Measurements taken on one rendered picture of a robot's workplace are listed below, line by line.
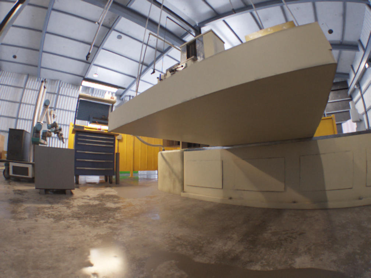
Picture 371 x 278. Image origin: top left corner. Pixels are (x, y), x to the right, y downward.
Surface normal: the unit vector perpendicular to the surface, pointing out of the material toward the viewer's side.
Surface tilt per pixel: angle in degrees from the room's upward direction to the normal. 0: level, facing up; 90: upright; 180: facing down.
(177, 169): 90
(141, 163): 90
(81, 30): 169
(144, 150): 90
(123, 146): 90
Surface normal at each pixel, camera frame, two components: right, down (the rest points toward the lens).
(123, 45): 0.14, 0.95
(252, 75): -0.68, -0.10
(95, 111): 0.69, -0.11
